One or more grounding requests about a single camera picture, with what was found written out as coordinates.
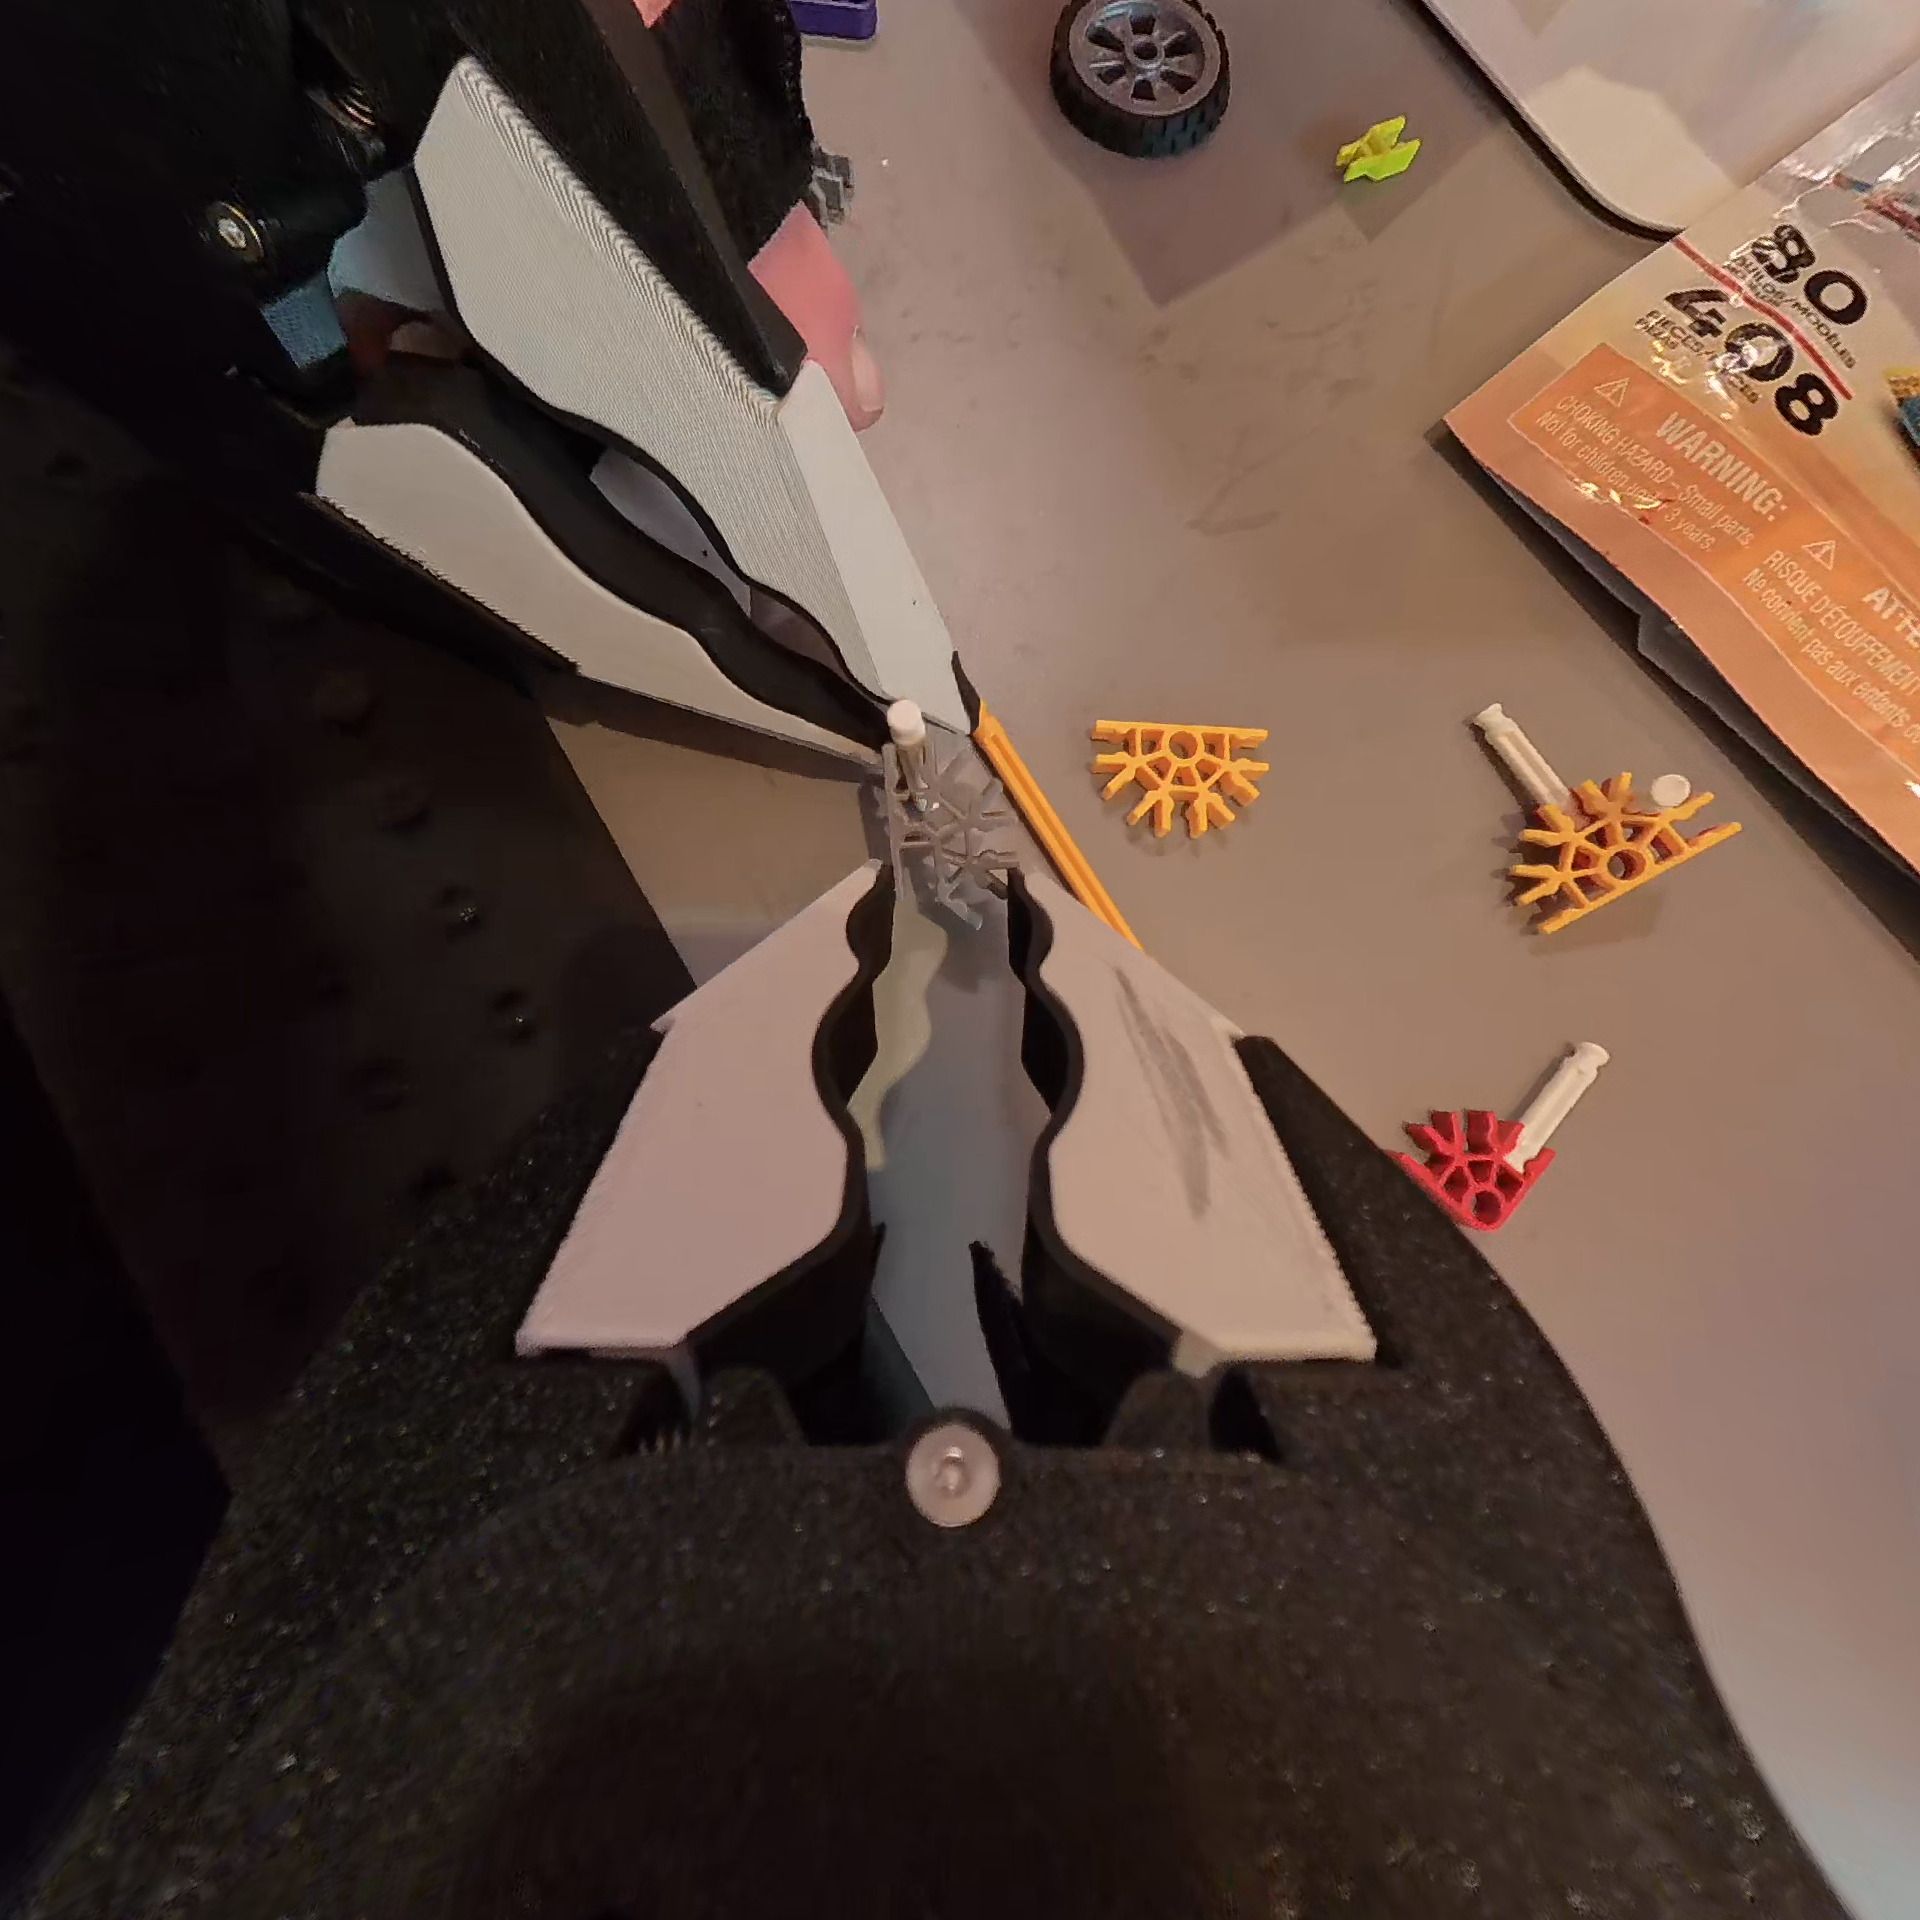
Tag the small lime green connector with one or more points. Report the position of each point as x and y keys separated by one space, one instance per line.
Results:
x=1376 y=149

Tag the small purple connector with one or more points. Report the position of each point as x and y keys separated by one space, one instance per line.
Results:
x=833 y=15

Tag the black perforated panel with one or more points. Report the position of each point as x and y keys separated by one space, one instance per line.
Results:
x=224 y=1049

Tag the red fan connector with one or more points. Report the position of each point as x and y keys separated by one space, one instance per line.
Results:
x=1447 y=1154

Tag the yellow fan connector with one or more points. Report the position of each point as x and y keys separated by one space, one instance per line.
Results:
x=1142 y=732
x=1651 y=873

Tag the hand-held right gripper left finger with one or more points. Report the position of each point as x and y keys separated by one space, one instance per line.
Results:
x=704 y=1170

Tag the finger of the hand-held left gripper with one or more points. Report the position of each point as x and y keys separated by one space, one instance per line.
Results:
x=644 y=345
x=495 y=540

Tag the long yellow rod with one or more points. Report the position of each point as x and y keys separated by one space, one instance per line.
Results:
x=1049 y=840

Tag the orange toy set bag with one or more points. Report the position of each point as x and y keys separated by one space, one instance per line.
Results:
x=1723 y=524

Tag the person's left hand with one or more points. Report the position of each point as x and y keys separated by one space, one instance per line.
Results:
x=826 y=316

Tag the white rounded board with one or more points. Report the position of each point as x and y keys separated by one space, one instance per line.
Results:
x=1651 y=89

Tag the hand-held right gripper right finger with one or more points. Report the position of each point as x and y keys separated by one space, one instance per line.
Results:
x=1200 y=1185

